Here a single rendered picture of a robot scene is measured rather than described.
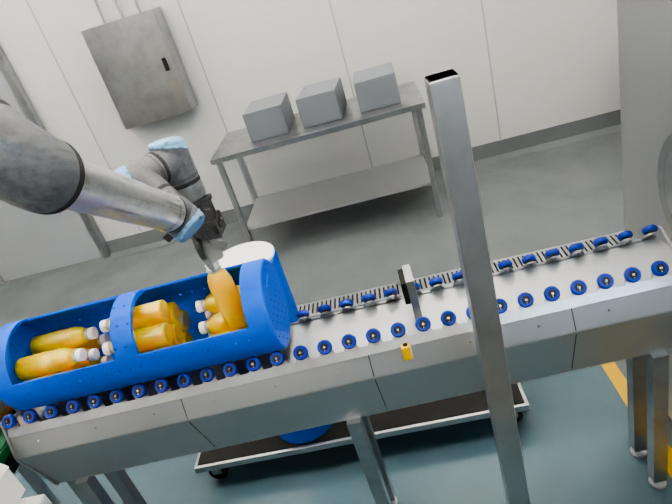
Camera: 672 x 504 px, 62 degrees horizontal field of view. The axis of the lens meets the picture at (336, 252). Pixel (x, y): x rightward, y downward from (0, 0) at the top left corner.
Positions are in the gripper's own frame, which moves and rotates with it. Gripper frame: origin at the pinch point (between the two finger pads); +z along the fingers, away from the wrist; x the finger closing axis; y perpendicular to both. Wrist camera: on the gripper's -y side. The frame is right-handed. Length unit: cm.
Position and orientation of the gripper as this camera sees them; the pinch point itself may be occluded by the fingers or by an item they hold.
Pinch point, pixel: (211, 264)
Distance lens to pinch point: 160.3
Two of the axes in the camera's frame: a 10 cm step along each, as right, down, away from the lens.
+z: 2.7, 8.5, 4.6
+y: 9.6, -2.5, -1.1
